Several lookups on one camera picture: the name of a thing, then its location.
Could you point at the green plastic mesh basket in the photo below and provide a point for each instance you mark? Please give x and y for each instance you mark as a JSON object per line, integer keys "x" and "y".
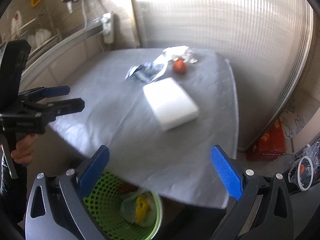
{"x": 112, "y": 204}

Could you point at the red cardboard box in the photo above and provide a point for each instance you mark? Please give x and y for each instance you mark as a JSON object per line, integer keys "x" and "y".
{"x": 270, "y": 146}

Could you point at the grey absorbent table mat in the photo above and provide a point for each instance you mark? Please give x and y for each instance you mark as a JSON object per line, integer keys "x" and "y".
{"x": 176, "y": 163}

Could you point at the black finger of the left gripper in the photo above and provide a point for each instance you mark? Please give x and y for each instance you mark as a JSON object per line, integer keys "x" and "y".
{"x": 51, "y": 110}

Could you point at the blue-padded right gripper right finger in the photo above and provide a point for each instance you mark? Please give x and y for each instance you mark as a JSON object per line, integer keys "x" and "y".
{"x": 243, "y": 187}

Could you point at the white foam block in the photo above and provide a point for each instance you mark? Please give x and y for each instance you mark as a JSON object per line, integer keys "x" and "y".
{"x": 170, "y": 103}

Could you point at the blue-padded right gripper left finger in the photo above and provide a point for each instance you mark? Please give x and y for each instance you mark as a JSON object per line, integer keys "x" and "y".
{"x": 78, "y": 183}

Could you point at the metal dish rack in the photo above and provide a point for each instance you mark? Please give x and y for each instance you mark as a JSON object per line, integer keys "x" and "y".
{"x": 39, "y": 30}

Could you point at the orange mandarin fruit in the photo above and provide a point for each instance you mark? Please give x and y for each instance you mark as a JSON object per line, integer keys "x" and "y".
{"x": 179, "y": 66}

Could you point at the yellow trash in basket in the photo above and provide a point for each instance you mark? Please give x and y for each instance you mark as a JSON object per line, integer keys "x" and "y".
{"x": 142, "y": 209}

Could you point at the white power strip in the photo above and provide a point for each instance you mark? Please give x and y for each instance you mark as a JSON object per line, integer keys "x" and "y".
{"x": 108, "y": 27}

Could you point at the blue white snack wrapper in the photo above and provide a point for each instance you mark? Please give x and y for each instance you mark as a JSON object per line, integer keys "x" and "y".
{"x": 150, "y": 71}

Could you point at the person's left hand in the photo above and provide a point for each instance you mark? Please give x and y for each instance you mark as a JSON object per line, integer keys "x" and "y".
{"x": 24, "y": 149}

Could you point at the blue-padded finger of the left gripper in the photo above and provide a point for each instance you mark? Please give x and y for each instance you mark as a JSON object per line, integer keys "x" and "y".
{"x": 45, "y": 92}

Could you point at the white paper tissue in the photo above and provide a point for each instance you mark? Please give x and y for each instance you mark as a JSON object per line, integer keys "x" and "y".
{"x": 179, "y": 52}

